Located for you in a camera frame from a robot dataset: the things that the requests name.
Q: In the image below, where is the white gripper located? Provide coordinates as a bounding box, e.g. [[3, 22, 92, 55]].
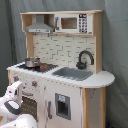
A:
[[6, 81, 23, 102]]

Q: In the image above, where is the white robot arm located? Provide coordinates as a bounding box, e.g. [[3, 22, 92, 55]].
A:
[[0, 81, 38, 128]]

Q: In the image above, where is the wooden toy kitchen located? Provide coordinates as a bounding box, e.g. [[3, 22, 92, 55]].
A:
[[8, 10, 115, 128]]

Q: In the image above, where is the left red stove knob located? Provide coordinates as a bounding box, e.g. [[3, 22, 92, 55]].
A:
[[13, 76, 19, 82]]

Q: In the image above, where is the red stove knob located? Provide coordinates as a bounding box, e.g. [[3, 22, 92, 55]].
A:
[[32, 81, 37, 87], [13, 76, 19, 82]]

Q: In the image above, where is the white oven door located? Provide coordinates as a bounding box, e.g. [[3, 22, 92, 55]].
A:
[[22, 89, 44, 127]]

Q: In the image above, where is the right red stove knob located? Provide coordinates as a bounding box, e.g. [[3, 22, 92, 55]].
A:
[[32, 81, 37, 87]]

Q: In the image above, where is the silver metal pot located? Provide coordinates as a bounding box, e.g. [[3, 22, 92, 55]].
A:
[[25, 57, 40, 68]]

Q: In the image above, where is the black toy stovetop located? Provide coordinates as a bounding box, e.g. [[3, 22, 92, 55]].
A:
[[20, 63, 56, 72]]

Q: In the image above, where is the white cabinet door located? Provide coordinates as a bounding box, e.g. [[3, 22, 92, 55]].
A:
[[46, 82, 81, 128]]

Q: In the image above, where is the grey toy sink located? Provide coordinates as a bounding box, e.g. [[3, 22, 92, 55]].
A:
[[53, 67, 92, 81]]

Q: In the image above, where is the grey range hood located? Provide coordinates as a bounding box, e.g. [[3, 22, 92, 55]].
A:
[[25, 15, 54, 34]]

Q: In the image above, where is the black toy faucet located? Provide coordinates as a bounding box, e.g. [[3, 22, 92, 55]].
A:
[[76, 50, 94, 70]]

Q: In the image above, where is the white toy microwave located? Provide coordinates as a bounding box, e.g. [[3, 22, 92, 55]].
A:
[[55, 14, 92, 33]]

